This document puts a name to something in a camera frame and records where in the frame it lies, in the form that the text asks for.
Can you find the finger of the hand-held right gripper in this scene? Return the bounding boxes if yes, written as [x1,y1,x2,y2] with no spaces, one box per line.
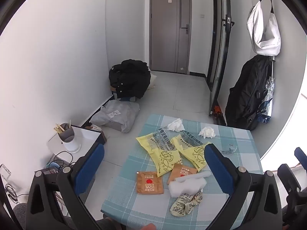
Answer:
[294,147,307,166]
[277,163,302,198]

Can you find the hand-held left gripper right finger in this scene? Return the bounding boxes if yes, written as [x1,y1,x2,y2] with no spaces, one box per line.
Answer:
[203,144,283,230]

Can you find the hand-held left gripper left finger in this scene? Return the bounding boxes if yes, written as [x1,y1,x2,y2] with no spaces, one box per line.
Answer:
[25,144,106,230]

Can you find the white foam sheet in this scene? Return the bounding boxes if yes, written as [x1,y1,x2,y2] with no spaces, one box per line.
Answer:
[168,171,211,198]

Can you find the white tissue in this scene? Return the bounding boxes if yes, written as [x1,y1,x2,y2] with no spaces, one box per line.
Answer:
[167,118,186,132]
[198,126,215,139]

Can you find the brown snack packet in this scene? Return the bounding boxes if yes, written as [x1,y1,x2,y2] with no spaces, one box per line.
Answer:
[167,163,197,185]
[136,171,164,194]

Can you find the clear plastic wrapper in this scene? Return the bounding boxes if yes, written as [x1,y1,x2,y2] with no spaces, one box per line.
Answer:
[217,144,238,155]

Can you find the yellow bread bag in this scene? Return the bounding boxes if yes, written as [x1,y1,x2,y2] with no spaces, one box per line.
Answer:
[171,131,213,173]
[136,127,183,178]

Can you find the grey and white chopstick holder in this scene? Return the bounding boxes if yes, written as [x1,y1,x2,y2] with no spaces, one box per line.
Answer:
[58,123,81,153]

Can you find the white side box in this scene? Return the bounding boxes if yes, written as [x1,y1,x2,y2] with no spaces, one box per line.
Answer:
[47,125,106,170]

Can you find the cream crumpled wrapper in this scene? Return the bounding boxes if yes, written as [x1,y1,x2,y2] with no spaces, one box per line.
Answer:
[170,190,203,217]

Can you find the bundle of wooden chopsticks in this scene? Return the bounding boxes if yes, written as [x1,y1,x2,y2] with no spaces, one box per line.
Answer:
[54,119,71,134]

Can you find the orange and black tool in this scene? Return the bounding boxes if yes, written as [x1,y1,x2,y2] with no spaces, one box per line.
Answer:
[211,105,222,120]

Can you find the grey plastic parcel bag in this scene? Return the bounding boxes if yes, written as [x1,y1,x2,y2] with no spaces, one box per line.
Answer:
[90,100,140,133]

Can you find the silver folded umbrella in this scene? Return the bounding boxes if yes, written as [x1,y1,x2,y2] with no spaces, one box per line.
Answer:
[258,57,276,124]

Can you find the black hanging backpack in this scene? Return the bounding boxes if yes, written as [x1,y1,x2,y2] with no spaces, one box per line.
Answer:
[225,55,272,131]

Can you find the clear plastic stand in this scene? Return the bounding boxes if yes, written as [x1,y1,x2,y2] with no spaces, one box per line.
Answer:
[0,164,12,182]

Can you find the black jacket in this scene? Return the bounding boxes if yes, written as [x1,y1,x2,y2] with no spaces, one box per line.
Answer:
[109,59,151,99]

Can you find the white cloth bag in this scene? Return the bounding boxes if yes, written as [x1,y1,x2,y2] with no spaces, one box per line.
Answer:
[147,68,157,90]

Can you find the white hanging bag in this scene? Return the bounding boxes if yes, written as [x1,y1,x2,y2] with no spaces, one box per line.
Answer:
[247,1,281,55]

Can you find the black framed glass door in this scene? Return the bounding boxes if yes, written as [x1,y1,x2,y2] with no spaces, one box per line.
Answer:
[207,0,234,115]

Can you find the grey entrance door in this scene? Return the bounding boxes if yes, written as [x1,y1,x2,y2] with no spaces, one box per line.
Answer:
[150,0,192,75]

